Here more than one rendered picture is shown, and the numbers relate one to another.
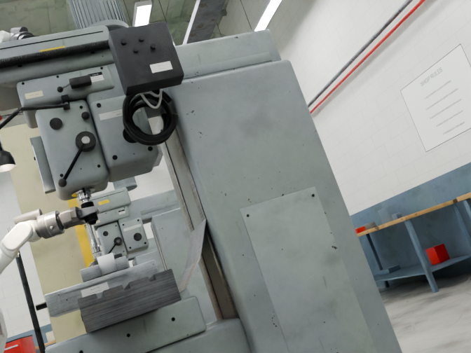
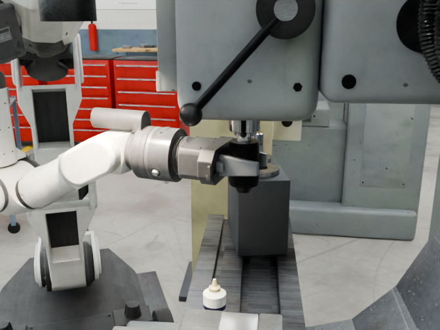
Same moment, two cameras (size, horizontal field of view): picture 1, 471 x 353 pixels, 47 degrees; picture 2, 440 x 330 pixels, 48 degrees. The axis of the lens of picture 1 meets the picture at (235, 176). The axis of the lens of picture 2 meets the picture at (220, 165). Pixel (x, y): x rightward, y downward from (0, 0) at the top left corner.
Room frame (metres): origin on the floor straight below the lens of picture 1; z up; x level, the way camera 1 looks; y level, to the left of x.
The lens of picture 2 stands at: (1.21, 0.28, 1.45)
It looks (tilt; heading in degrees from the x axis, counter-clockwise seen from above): 17 degrees down; 23
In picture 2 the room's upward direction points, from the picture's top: straight up
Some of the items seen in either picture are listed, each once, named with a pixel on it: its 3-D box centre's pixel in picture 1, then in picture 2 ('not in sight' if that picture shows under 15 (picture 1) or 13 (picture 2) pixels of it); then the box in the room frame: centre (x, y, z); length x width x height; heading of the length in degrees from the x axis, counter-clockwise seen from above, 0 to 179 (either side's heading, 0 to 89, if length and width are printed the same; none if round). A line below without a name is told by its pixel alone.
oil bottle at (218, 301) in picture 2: not in sight; (214, 306); (1.91, 0.60, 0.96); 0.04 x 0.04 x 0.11
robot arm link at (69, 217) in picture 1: (65, 220); (190, 158); (1.91, 0.64, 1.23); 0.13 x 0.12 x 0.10; 4
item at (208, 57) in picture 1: (183, 78); not in sight; (2.07, 0.07, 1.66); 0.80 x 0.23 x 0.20; 109
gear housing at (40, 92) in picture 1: (68, 97); not in sight; (1.93, 0.50, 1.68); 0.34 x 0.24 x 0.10; 109
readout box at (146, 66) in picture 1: (146, 57); not in sight; (1.69, 0.15, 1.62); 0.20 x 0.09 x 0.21; 109
